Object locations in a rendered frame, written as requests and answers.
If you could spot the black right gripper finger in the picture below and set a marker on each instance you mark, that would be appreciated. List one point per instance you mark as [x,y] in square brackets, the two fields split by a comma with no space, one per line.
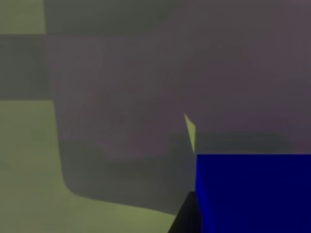
[187,216]

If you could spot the blue block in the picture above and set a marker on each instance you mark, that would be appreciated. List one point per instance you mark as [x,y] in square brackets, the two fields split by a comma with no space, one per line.
[252,194]

